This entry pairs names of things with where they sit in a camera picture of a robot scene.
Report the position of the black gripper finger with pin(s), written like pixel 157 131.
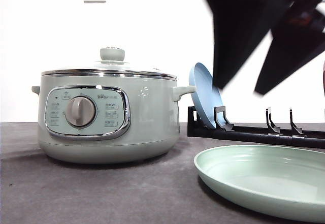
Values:
pixel 297 39
pixel 240 27

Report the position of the blue plate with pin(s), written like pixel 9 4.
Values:
pixel 207 95

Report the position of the green electric steamer pot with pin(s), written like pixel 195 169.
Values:
pixel 107 116

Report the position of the green plate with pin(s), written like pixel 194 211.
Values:
pixel 282 180

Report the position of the black dish rack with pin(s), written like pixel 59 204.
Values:
pixel 271 134

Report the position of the dark red plate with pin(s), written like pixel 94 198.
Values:
pixel 323 81

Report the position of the glass steamer lid green knob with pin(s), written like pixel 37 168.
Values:
pixel 111 65

